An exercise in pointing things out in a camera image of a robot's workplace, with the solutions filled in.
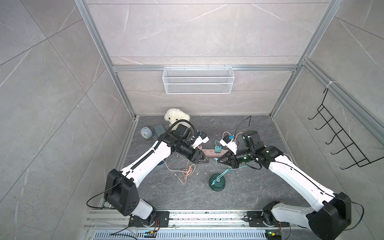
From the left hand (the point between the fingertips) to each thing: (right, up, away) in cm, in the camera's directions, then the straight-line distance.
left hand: (206, 158), depth 73 cm
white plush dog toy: (-20, +23, +21) cm, 37 cm away
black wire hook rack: (+61, +3, -15) cm, 62 cm away
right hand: (+7, -1, -1) cm, 7 cm away
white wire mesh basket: (-3, +48, +28) cm, 56 cm away
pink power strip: (+5, -1, +22) cm, 23 cm away
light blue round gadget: (-39, +12, +27) cm, 49 cm away
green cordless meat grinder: (+7, -14, +2) cm, 16 cm away
